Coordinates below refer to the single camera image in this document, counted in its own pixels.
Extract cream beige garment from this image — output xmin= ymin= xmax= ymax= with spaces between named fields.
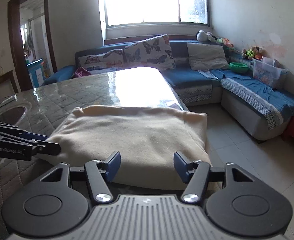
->
xmin=39 ymin=105 xmax=210 ymax=190

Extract round built-in table hotplate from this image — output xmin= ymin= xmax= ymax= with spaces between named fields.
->
xmin=0 ymin=102 xmax=32 ymax=126

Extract grey remote control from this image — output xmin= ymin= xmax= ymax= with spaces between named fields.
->
xmin=0 ymin=95 xmax=17 ymax=105

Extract blue white cabinet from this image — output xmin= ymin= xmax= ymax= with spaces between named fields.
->
xmin=27 ymin=59 xmax=45 ymax=88

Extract pink cloth on sofa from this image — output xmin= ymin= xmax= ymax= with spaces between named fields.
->
xmin=74 ymin=67 xmax=91 ymax=78

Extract blue corner sofa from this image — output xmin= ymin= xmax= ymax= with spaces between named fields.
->
xmin=46 ymin=38 xmax=293 ymax=141

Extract small butterfly print cushion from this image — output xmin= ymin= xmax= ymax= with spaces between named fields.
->
xmin=78 ymin=49 xmax=125 ymax=71

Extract grey plain cushion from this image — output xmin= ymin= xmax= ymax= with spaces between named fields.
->
xmin=187 ymin=43 xmax=228 ymax=71

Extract green plastic bowl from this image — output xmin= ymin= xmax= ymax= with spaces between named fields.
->
xmin=229 ymin=62 xmax=250 ymax=74

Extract large butterfly print cushion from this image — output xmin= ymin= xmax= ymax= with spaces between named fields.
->
xmin=123 ymin=34 xmax=176 ymax=71

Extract blue sofa blanket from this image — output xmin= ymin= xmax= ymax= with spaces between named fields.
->
xmin=210 ymin=69 xmax=294 ymax=122

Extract clear plastic storage box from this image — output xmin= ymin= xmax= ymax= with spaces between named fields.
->
xmin=253 ymin=59 xmax=288 ymax=89

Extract orange green plush toys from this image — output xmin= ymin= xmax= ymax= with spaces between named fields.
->
xmin=216 ymin=37 xmax=234 ymax=48

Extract white black plush toy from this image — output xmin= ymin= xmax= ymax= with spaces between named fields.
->
xmin=196 ymin=30 xmax=216 ymax=42

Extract brown green plush toys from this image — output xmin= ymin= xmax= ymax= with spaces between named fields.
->
xmin=241 ymin=46 xmax=263 ymax=61

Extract dark wooden door frame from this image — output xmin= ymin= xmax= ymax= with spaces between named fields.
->
xmin=7 ymin=0 xmax=58 ymax=92

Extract window with frame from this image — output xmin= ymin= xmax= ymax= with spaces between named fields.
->
xmin=99 ymin=0 xmax=210 ymax=40

